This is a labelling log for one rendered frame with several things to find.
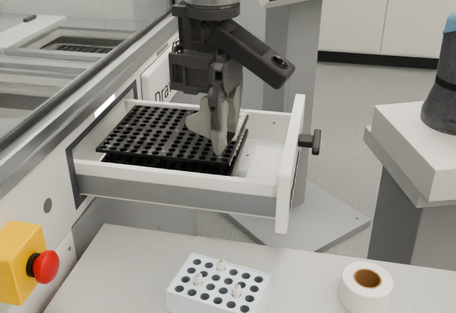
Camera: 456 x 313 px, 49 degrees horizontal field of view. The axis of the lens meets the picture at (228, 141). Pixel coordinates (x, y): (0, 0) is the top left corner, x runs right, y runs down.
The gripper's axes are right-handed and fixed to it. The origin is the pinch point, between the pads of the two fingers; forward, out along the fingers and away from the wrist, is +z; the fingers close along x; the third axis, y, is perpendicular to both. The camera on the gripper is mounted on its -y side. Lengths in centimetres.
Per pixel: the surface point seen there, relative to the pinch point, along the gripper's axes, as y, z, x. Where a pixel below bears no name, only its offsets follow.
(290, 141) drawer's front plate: -7.8, 1.7, -6.5
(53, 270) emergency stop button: 12.8, 7.3, 25.3
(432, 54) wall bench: -37, 82, -313
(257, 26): 50, 33, -170
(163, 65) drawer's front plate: 27.9, 3.0, -32.9
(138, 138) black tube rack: 17.4, 4.5, -3.3
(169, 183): 8.1, 6.9, 3.8
